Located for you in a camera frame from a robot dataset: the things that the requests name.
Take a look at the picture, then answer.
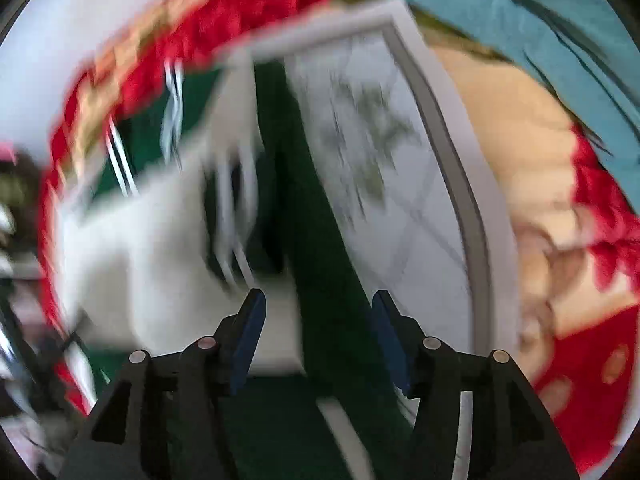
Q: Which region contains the light blue padded jacket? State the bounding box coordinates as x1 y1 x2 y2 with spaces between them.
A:
330 0 640 197

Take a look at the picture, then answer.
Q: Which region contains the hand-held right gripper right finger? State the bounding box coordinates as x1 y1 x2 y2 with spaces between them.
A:
371 290 582 480

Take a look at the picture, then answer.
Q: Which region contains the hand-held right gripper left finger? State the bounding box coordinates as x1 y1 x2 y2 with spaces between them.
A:
60 288 268 480

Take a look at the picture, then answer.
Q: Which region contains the dark clutter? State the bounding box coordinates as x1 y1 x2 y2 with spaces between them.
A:
0 141 96 466

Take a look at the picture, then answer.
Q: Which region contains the white quilted mat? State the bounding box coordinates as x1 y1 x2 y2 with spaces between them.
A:
225 0 524 413

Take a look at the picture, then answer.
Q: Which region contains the green and white jacket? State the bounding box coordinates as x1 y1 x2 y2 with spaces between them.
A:
54 54 426 480

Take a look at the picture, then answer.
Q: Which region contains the red floral blanket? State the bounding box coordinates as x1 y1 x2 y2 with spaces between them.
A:
37 0 640 480

